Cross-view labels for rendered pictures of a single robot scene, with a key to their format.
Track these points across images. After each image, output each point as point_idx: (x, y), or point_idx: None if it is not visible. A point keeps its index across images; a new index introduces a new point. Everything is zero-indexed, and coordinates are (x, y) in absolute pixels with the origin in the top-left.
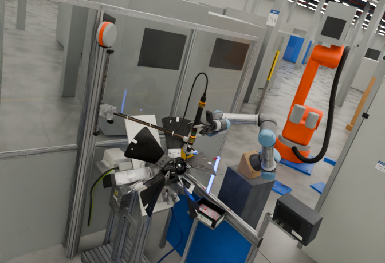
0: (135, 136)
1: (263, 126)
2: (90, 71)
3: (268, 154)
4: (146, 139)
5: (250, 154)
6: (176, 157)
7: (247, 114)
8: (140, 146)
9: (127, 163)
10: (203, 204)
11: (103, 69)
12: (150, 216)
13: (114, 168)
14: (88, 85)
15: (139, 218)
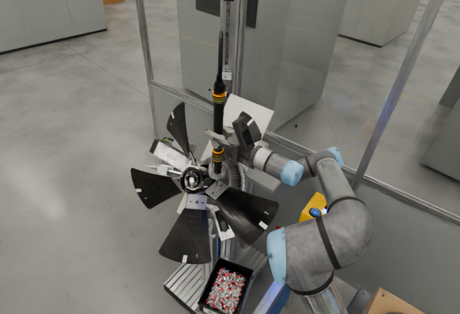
0: (174, 109)
1: (296, 223)
2: (237, 29)
3: (309, 312)
4: (179, 120)
5: (401, 312)
6: (194, 166)
7: (339, 183)
8: (175, 124)
9: None
10: (243, 279)
11: (222, 23)
12: (149, 208)
13: (170, 139)
14: (235, 46)
15: None
